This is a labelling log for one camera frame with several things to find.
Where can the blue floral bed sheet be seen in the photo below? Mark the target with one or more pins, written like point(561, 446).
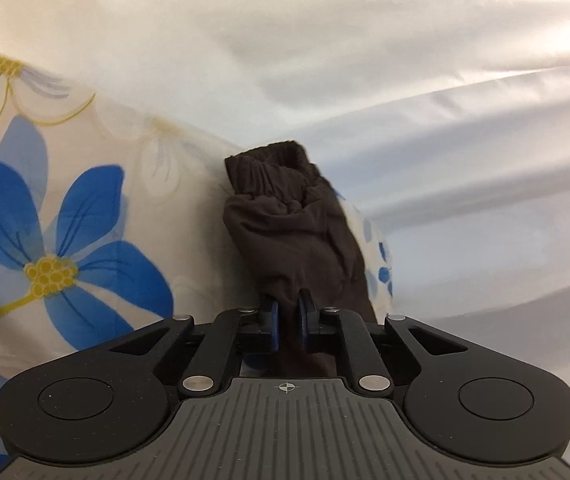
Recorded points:
point(65, 160)

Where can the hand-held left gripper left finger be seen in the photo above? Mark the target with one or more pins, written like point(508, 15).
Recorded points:
point(274, 325)

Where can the white curtain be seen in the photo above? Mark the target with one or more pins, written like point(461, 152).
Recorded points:
point(365, 35)

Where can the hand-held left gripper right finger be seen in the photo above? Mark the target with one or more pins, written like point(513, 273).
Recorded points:
point(303, 322)

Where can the dark brown jacket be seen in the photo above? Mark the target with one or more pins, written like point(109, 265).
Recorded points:
point(290, 230)

